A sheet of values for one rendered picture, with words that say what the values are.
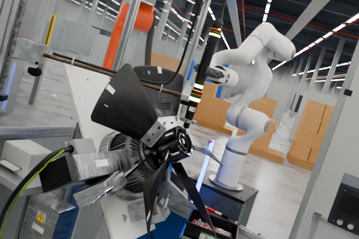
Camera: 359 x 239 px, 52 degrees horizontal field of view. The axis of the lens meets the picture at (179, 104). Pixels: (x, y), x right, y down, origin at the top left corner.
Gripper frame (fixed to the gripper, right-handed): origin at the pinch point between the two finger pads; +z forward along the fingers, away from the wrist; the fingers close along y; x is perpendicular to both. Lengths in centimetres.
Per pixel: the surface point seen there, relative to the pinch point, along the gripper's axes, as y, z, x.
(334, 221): -60, -33, -42
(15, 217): 70, 1, -94
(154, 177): -11, 34, -35
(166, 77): 15.6, -2.5, -7.1
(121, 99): 9.6, 32.3, -17.1
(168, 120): 5.2, 5.1, -22.2
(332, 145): -43, -179, -24
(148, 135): 4.0, 18.4, -27.6
